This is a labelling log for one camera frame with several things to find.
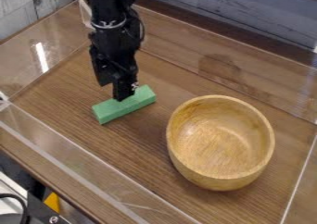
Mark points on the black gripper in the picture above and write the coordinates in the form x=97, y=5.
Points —
x=115, y=42

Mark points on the green foam block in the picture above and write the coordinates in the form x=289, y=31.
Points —
x=112, y=109

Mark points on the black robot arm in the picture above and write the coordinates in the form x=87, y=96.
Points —
x=107, y=10

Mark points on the brown wooden bowl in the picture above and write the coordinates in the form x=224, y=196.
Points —
x=220, y=142

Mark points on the black and yellow base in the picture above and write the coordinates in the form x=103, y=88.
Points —
x=47, y=205

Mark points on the clear acrylic corner bracket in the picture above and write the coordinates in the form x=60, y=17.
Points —
x=85, y=13

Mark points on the clear acrylic front wall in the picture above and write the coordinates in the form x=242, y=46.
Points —
x=93, y=186

